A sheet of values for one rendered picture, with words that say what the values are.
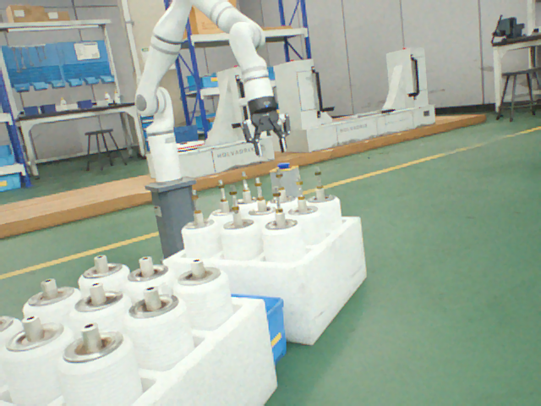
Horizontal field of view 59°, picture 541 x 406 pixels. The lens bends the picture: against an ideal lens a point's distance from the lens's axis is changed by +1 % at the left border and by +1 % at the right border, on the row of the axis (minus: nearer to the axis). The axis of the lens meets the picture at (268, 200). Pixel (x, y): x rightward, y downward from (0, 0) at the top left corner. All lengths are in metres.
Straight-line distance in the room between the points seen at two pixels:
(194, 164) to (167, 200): 1.68
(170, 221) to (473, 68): 5.50
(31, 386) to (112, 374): 0.14
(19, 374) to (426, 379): 0.66
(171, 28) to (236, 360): 1.06
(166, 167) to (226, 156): 1.78
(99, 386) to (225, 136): 3.06
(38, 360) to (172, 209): 1.01
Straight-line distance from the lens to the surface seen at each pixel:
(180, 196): 1.67
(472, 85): 6.73
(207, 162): 3.36
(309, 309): 1.05
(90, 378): 0.66
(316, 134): 3.85
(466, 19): 6.77
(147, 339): 0.73
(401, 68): 4.77
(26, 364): 0.75
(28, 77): 7.11
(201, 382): 0.75
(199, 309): 0.82
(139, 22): 7.71
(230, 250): 1.12
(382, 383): 0.95
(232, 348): 0.81
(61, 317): 0.90
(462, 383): 0.96
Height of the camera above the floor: 0.53
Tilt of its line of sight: 12 degrees down
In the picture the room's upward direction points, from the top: 9 degrees counter-clockwise
